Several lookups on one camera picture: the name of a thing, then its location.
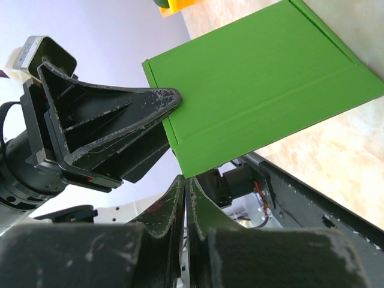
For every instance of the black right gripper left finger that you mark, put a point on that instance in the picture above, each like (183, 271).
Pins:
(146, 252)

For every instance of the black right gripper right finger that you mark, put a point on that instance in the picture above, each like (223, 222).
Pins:
(223, 253)

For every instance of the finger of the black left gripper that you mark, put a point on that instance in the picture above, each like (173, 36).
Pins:
(134, 162)
(93, 122)

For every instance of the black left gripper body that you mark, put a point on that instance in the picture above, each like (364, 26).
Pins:
(34, 106)

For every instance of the green paper box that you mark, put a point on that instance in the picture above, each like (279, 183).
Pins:
(255, 81)

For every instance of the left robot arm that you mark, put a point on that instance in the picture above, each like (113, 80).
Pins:
(23, 187)

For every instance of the yellow plastic tray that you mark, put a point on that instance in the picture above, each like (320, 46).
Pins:
(176, 6)

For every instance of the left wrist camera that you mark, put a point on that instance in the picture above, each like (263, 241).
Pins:
(23, 62)

